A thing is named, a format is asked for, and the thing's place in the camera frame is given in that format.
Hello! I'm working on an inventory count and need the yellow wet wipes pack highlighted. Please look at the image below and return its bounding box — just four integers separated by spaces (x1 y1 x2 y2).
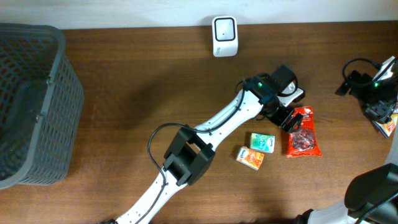
372 106 397 138

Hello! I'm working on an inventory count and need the red snack bag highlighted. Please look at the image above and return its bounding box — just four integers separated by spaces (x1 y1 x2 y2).
287 106 322 157

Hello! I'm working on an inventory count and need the green tissue pack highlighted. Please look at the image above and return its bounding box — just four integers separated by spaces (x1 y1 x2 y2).
249 133 275 153

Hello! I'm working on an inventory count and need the orange tissue pack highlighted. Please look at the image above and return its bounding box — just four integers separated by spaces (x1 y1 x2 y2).
236 146 264 170

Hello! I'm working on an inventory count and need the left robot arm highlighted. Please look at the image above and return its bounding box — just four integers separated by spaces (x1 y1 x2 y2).
109 65 305 224

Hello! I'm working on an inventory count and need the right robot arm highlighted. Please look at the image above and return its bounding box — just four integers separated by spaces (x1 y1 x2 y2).
294 57 397 223

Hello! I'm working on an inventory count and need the grey plastic mesh basket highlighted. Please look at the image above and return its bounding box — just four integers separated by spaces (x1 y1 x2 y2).
1 23 85 189

